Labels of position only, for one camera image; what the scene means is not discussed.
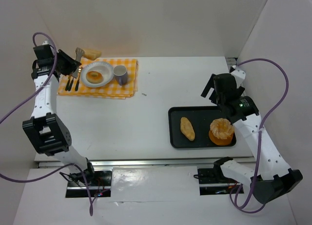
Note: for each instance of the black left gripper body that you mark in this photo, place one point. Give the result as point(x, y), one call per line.
point(69, 64)

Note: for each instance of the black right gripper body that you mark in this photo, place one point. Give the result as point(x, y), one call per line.
point(214, 92)

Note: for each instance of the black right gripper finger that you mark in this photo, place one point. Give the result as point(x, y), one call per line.
point(208, 86)
point(212, 97)

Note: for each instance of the metal bread tongs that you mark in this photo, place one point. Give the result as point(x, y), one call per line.
point(79, 54)

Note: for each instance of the long golden bread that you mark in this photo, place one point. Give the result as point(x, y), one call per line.
point(186, 129)
point(91, 54)

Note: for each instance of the glazed ring bagel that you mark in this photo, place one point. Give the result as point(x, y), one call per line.
point(94, 77)

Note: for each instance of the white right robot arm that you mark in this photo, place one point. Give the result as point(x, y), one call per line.
point(272, 176)

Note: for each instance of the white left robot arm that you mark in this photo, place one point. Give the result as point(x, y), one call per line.
point(45, 130)

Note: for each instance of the yellow checkered cloth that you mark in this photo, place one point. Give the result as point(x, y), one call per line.
point(112, 90)

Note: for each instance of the black plastic tray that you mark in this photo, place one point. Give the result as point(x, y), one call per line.
point(200, 118)

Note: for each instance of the sugared flower pastry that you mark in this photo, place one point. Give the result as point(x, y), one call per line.
point(222, 128)

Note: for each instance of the white blue-rimmed plate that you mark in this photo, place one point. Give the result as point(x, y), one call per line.
point(100, 66)

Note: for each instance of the orange round bun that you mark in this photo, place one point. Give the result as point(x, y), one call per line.
point(218, 141)

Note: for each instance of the purple ceramic mug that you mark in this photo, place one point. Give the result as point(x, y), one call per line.
point(121, 74)

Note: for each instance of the gold spoon black handle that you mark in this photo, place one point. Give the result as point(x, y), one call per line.
point(78, 78)

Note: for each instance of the black handled fork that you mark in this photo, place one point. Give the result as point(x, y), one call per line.
point(70, 84)

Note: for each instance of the black handled knife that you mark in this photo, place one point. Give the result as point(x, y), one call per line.
point(68, 82)

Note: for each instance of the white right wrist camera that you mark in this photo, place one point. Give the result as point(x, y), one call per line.
point(238, 74)

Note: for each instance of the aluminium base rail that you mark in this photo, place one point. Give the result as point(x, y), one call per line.
point(161, 162)

